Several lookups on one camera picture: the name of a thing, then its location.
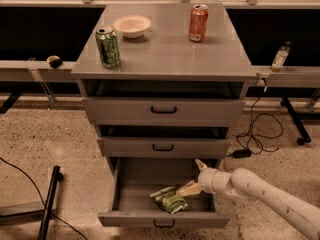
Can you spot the green soda can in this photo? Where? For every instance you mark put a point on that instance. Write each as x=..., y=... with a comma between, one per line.
x=107, y=43

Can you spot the grey drawer cabinet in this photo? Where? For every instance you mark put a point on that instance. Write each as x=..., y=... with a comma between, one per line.
x=164, y=63

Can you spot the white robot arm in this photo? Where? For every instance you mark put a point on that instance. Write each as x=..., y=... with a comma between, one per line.
x=244, y=186

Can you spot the small clear bottle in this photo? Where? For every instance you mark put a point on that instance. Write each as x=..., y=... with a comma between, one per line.
x=281, y=56

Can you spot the black floor stand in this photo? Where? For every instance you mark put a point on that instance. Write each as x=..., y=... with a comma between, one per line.
x=34, y=211

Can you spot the bottom grey drawer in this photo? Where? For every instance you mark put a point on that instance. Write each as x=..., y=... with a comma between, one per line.
x=135, y=179

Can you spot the orange soda can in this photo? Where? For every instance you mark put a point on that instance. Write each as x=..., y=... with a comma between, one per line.
x=198, y=22

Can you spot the white bowl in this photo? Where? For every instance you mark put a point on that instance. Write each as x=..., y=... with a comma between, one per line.
x=132, y=26

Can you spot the top grey drawer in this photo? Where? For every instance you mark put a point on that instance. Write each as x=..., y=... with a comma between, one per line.
x=163, y=111

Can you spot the black power adapter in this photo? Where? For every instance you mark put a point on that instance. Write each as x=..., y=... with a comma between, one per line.
x=244, y=153

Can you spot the grey drawer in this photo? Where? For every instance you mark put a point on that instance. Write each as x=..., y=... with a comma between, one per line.
x=163, y=111
x=135, y=179
x=163, y=147

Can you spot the black caster leg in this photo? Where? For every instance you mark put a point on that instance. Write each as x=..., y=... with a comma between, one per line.
x=304, y=136

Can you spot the green jalapeno chip bag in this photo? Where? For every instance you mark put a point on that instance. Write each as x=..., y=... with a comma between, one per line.
x=169, y=200

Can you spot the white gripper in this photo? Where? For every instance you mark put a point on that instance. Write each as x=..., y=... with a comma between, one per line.
x=205, y=180

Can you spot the grey ledge rail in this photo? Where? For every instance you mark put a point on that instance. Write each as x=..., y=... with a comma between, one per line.
x=23, y=71

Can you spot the middle grey drawer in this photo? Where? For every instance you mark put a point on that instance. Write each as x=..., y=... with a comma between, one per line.
x=163, y=147

